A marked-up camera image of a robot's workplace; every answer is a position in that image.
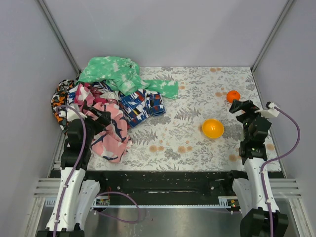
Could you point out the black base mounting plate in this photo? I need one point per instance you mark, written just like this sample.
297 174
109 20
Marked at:
174 185

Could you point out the floral patterned table mat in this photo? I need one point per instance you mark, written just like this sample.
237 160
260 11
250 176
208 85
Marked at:
175 141

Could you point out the pink navy patterned cloth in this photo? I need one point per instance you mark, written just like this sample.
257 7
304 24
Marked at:
113 143

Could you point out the green white tie-dye cloth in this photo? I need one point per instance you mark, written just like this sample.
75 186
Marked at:
123 74

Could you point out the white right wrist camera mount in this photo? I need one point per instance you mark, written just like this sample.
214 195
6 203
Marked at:
270 111

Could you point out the orange black camo cloth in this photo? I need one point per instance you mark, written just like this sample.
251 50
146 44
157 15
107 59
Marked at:
60 98

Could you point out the orange fruit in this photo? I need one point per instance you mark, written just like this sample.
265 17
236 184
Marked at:
232 95

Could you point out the blue white red cloth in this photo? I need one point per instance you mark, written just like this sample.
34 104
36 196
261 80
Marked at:
140 105

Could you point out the right aluminium corner post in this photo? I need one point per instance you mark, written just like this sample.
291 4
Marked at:
283 14

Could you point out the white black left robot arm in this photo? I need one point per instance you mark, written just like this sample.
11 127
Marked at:
76 193

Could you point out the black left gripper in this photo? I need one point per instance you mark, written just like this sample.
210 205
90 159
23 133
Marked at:
99 118

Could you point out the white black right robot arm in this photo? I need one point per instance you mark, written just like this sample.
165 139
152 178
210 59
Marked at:
261 216

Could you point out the yellow plastic bowl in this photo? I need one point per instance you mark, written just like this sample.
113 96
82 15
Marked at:
213 128

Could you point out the grey slotted cable duct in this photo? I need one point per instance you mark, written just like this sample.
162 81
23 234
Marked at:
164 200

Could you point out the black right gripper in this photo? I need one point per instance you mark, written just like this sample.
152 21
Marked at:
243 107

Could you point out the left aluminium corner post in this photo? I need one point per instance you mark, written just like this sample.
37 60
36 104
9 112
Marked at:
48 15

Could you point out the aluminium corner post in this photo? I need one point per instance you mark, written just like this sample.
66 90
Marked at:
283 14
48 15

